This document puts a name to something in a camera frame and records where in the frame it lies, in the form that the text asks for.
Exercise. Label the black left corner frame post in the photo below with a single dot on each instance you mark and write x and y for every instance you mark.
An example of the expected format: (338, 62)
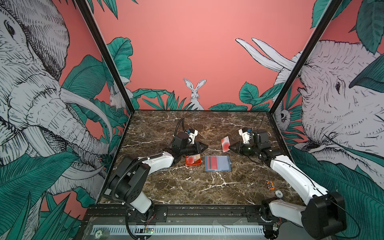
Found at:
(103, 48)

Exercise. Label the white round token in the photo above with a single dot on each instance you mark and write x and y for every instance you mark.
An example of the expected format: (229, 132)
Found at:
(279, 194)

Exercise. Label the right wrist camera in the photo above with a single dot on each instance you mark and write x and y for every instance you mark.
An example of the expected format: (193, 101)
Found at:
(246, 134)

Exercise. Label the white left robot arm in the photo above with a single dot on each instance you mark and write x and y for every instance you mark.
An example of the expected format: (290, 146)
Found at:
(126, 184)

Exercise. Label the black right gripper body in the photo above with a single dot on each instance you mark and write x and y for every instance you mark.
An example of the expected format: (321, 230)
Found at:
(249, 150)

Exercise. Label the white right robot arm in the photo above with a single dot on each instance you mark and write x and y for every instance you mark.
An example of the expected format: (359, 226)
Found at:
(322, 214)

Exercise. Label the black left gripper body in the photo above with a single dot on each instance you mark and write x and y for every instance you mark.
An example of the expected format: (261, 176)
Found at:
(190, 150)

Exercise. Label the orange toy car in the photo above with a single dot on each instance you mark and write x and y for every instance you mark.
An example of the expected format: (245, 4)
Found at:
(270, 185)

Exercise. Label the white slotted cable duct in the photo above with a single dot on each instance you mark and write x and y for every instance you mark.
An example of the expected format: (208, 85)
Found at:
(174, 230)

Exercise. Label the black right corner frame post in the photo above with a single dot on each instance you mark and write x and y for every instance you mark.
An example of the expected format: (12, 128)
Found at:
(324, 21)

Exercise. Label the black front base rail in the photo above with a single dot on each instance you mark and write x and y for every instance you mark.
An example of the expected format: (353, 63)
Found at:
(160, 213)

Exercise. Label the black white checkerboard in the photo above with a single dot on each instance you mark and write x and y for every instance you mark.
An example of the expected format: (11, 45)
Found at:
(108, 193)

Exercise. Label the black corner frame post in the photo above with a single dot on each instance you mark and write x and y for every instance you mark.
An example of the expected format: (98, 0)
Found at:
(324, 21)
(103, 48)

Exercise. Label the blue card holder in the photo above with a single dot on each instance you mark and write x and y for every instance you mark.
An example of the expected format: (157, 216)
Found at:
(224, 164)

